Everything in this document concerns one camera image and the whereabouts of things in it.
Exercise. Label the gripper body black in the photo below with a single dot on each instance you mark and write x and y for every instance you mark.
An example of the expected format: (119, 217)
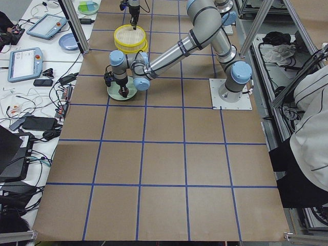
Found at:
(132, 11)
(121, 82)

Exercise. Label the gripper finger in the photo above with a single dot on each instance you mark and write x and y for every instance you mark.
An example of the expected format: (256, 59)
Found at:
(120, 91)
(124, 91)
(132, 21)
(135, 22)

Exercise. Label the yellow steamer basket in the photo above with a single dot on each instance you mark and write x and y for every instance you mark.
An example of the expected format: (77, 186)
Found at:
(125, 35)
(132, 49)

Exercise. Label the brown bun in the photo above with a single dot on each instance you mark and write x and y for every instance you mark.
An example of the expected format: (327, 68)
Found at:
(125, 97)

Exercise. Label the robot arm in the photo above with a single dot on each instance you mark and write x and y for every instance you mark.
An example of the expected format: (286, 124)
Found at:
(222, 6)
(207, 30)

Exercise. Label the light green plate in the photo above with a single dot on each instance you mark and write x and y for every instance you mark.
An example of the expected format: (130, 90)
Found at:
(113, 90)

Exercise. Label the green bowl with blocks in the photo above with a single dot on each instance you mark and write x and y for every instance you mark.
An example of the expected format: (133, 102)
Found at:
(88, 7)

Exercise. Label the black power adapter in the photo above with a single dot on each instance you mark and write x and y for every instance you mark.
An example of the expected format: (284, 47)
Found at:
(86, 21)

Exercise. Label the blue plate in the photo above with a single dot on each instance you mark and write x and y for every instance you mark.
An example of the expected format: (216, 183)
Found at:
(68, 42)

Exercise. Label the teach pendant far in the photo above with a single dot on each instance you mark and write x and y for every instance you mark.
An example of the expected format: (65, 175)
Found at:
(48, 26)

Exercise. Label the teach pendant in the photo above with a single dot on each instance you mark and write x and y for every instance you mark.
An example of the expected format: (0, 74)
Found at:
(48, 26)
(25, 64)

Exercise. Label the black phone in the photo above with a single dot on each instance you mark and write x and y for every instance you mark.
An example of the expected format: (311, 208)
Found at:
(43, 82)

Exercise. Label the black power brick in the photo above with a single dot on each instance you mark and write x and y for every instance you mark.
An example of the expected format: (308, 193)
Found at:
(39, 123)

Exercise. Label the teach pendant near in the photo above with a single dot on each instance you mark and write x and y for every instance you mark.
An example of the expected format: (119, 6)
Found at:
(25, 64)

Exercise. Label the black laptop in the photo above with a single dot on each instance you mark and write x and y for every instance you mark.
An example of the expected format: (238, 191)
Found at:
(15, 150)

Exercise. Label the person in white jacket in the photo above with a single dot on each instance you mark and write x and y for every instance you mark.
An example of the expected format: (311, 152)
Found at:
(303, 156)

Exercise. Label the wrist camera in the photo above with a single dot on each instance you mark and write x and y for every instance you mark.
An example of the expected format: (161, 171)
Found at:
(108, 78)
(123, 4)

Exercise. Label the aluminium frame post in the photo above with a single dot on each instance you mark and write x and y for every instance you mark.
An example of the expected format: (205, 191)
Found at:
(74, 23)

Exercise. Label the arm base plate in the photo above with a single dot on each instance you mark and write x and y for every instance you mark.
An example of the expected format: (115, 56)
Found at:
(223, 99)

